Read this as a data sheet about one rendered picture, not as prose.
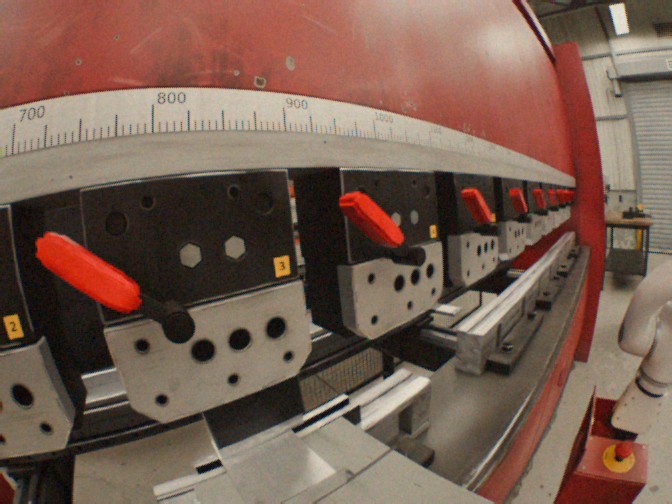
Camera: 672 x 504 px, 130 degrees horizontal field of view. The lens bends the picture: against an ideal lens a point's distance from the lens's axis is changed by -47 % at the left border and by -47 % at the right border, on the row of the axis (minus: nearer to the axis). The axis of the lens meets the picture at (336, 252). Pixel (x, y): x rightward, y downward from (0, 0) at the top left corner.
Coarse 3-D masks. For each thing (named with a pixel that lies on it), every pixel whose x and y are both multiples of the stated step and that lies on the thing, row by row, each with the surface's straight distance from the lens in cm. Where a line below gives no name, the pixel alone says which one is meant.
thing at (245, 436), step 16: (288, 384) 30; (240, 400) 28; (256, 400) 29; (272, 400) 30; (288, 400) 31; (208, 416) 28; (224, 416) 28; (240, 416) 29; (256, 416) 30; (272, 416) 31; (288, 416) 32; (224, 432) 29; (240, 432) 30; (256, 432) 31; (272, 432) 33; (224, 448) 32; (240, 448) 33
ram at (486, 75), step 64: (0, 0) 31; (64, 0) 28; (128, 0) 26; (192, 0) 27; (256, 0) 29; (320, 0) 33; (384, 0) 43; (448, 0) 64; (0, 64) 26; (64, 64) 24; (128, 64) 23; (192, 64) 23; (256, 64) 25; (320, 64) 28; (384, 64) 35; (448, 64) 49; (512, 64) 93; (512, 128) 73; (0, 192) 22; (64, 192) 21
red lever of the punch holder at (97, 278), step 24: (48, 240) 16; (72, 240) 18; (48, 264) 17; (72, 264) 16; (96, 264) 16; (96, 288) 16; (120, 288) 16; (144, 312) 17; (168, 312) 16; (168, 336) 16; (192, 336) 16
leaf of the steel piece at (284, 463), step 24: (288, 432) 34; (240, 456) 33; (264, 456) 32; (288, 456) 31; (312, 456) 31; (240, 480) 30; (264, 480) 30; (288, 480) 29; (312, 480) 29; (336, 480) 27
